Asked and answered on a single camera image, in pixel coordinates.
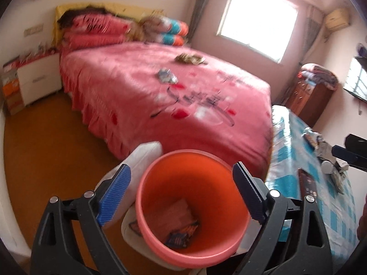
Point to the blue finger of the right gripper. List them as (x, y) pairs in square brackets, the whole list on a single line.
[(353, 159)]

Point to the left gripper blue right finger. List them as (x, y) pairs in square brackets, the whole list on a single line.
[(251, 193)]

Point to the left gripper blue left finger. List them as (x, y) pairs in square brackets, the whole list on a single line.
[(110, 197)]

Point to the orange plastic trash bucket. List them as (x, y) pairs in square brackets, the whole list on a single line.
[(205, 182)]

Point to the person right hand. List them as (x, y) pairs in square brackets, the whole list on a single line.
[(362, 225)]

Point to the black smartphone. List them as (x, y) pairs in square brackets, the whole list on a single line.
[(307, 184)]

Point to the blue checkered tablecloth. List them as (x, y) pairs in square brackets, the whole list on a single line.
[(292, 153)]

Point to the brown wooden cabinet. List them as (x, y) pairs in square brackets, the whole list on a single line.
[(307, 100)]

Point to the folded blanket on cabinet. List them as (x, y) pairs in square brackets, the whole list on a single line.
[(319, 75)]

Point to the pink bed with bedspread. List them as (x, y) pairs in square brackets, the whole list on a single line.
[(218, 108)]

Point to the small wrapper on bed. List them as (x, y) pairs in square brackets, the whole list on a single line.
[(165, 76)]

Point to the white nightstand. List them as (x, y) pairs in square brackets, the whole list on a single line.
[(39, 78)]

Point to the air conditioner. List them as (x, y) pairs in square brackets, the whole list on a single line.
[(337, 20)]

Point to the grey curtain right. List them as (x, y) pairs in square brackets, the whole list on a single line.
[(314, 25)]

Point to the grey curtain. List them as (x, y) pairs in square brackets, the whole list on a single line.
[(314, 25), (197, 12)]

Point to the olive cloth on bed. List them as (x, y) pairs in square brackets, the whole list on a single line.
[(190, 59)]

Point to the bright window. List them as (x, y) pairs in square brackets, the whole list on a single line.
[(264, 26)]

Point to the pink pillows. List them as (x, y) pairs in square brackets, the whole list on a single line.
[(96, 30)]

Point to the rolled colourful quilt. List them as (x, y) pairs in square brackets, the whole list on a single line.
[(163, 30)]

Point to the grey curtain left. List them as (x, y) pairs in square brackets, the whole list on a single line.
[(197, 12)]

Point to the wall mounted television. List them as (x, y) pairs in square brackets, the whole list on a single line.
[(355, 82)]

